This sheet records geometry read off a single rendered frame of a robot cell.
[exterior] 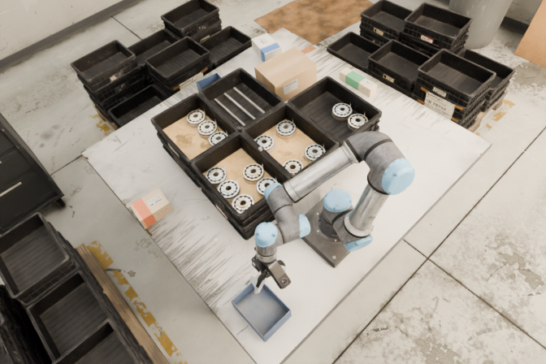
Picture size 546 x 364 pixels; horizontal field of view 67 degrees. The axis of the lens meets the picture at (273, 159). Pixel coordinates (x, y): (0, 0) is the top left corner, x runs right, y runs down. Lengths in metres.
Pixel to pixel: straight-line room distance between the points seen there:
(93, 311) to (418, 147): 1.89
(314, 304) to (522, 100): 2.62
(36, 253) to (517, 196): 2.95
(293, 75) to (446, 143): 0.91
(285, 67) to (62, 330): 1.83
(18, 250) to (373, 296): 2.00
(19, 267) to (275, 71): 1.74
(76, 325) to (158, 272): 0.62
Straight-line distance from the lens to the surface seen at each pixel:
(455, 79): 3.11
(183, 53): 3.40
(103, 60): 3.60
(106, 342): 2.22
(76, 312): 2.47
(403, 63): 3.33
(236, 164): 2.07
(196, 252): 2.00
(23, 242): 2.70
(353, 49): 3.62
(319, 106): 2.30
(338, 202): 1.73
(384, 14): 3.85
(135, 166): 2.40
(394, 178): 1.36
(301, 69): 2.49
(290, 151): 2.09
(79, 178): 3.50
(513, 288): 2.86
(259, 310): 1.84
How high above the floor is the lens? 2.44
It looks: 51 degrees down
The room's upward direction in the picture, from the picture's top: 7 degrees counter-clockwise
